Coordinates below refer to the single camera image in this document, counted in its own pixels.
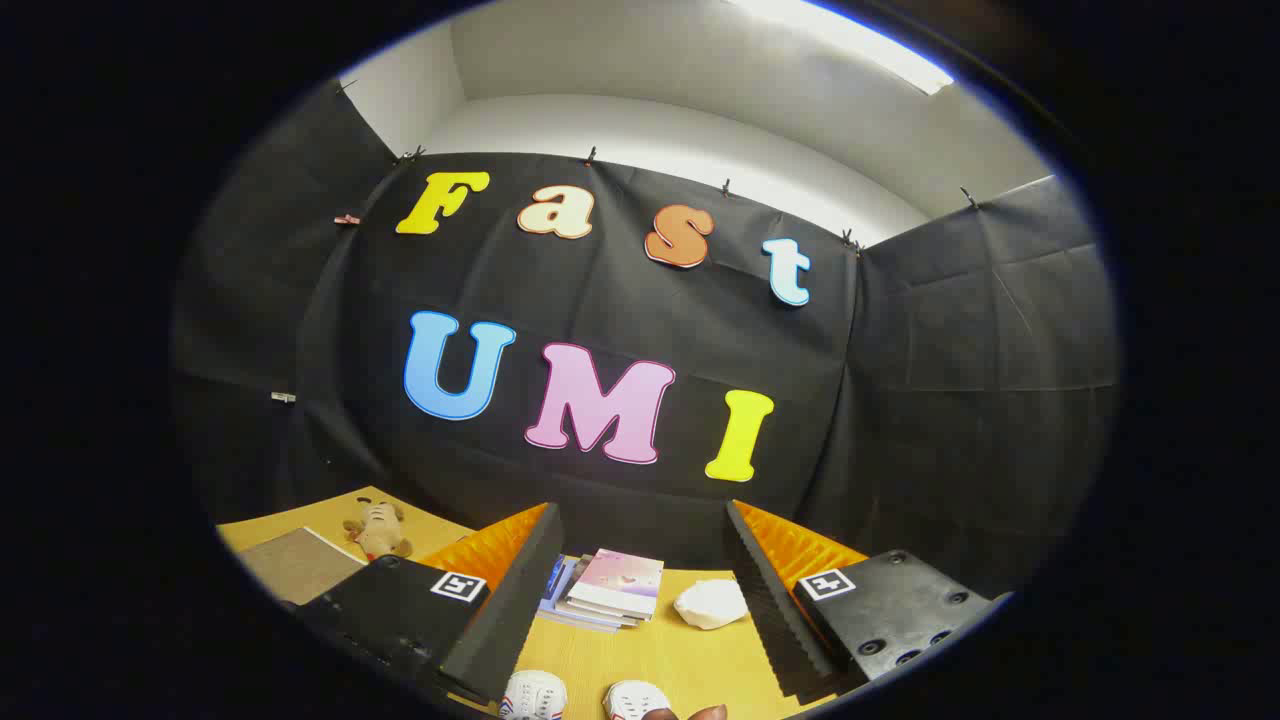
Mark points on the white book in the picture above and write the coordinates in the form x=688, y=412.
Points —
x=610, y=614

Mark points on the pink cover book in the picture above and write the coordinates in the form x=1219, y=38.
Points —
x=620, y=580

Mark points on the black backdrop cloth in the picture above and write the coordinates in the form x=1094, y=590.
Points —
x=620, y=300

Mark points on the white crumpled bag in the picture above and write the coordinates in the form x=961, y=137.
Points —
x=710, y=604

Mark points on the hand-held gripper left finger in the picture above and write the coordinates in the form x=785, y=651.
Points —
x=520, y=600

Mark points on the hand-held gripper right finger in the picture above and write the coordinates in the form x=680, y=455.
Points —
x=760, y=600

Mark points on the beige fabric storage box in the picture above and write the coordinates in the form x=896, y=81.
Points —
x=300, y=563

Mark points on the white canvas shoe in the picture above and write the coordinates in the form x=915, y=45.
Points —
x=632, y=700
x=533, y=695

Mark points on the beige plush dog toy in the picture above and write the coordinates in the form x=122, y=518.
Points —
x=378, y=532

